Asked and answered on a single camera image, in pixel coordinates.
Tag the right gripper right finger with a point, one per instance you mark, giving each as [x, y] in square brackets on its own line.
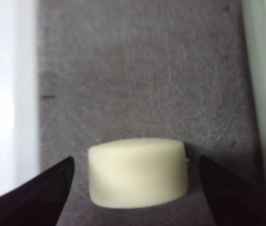
[241, 202]

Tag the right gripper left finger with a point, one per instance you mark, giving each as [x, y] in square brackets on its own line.
[29, 202]

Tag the smooth white steamed bun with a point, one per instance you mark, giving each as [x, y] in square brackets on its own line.
[135, 174]

